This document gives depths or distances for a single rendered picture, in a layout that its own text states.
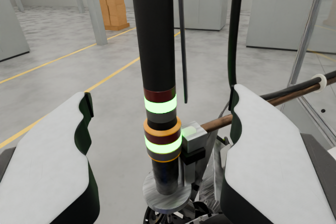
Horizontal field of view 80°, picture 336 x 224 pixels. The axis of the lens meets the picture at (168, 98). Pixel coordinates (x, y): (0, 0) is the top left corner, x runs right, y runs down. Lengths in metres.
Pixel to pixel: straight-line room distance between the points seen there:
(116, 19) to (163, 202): 8.23
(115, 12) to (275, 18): 5.45
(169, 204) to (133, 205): 1.75
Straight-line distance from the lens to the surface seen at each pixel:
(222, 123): 0.29
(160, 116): 0.21
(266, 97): 0.33
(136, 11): 0.18
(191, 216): 0.56
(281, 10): 5.66
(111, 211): 2.06
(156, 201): 0.30
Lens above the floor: 1.72
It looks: 31 degrees down
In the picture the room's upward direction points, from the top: 3 degrees counter-clockwise
